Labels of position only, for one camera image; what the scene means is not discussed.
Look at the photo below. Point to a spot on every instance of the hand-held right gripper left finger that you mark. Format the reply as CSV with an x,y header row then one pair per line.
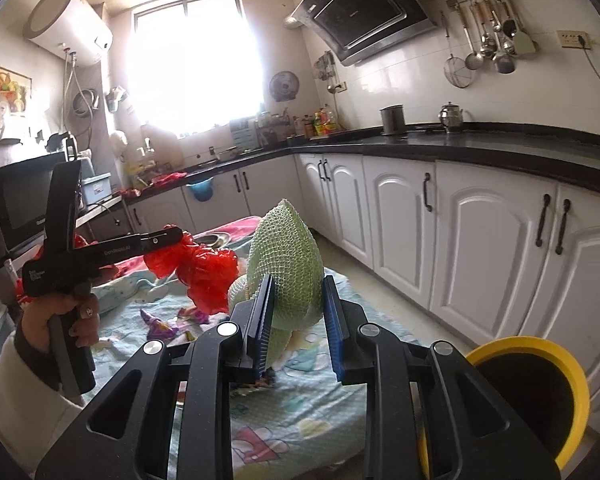
x,y
260,330

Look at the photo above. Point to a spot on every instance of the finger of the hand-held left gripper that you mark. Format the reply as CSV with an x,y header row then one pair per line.
x,y
162,239

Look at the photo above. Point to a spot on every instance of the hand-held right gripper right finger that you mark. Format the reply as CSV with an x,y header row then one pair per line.
x,y
336,340

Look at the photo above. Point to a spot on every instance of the red plastic bag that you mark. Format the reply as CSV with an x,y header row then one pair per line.
x,y
205,270

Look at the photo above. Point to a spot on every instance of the green foam fruit net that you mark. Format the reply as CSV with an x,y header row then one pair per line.
x,y
285,260

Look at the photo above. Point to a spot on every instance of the yellow trash bin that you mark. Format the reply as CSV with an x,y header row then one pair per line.
x,y
575,375

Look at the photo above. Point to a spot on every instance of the person's left forearm white sleeve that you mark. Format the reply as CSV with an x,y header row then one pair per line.
x,y
20,410

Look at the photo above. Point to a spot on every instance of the person's left hand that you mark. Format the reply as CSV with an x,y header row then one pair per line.
x,y
35,320

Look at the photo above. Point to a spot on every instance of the round metal plate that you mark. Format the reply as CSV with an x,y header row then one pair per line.
x,y
215,241

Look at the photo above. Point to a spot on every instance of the red cloth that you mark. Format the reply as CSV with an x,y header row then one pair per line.
x,y
170,178

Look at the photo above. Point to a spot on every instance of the black microwave oven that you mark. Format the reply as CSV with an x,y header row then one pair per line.
x,y
25,200

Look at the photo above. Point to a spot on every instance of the light blue cartoon blanket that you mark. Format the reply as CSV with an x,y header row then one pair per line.
x,y
305,410

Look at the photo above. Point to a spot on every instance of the blue plastic box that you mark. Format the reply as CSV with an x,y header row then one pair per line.
x,y
96,189

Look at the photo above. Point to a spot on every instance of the purple snack wrapper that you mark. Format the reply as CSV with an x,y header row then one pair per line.
x,y
157,327

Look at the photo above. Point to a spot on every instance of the blue dish rack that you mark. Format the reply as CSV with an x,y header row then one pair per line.
x,y
243,136

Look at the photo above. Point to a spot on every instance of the white base cabinets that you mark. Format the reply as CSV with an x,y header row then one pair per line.
x,y
480,240

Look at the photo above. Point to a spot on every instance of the kitchen window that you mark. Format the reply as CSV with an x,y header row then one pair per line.
x,y
195,60

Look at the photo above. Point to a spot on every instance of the row of condiment bottles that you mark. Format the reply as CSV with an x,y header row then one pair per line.
x,y
320,122

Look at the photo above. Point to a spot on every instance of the grey cylindrical pot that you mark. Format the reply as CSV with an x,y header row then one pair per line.
x,y
392,120

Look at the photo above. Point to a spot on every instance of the white water heater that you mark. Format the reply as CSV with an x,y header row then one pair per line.
x,y
65,25

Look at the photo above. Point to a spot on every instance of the black countertop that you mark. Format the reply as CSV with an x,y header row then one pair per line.
x,y
480,147

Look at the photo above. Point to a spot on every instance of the steel teapot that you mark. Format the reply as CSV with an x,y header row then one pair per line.
x,y
451,117

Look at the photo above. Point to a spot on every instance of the black range hood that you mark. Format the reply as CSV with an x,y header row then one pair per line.
x,y
365,15

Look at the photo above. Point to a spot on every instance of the large steel ladle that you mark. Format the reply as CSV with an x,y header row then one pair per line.
x,y
503,62

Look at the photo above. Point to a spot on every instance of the fruit wall picture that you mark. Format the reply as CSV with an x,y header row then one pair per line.
x,y
2,82

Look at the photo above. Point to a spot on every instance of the small grey wall fan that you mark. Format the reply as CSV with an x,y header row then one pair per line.
x,y
284,86

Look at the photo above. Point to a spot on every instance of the wall power socket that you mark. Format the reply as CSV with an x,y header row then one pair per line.
x,y
572,40

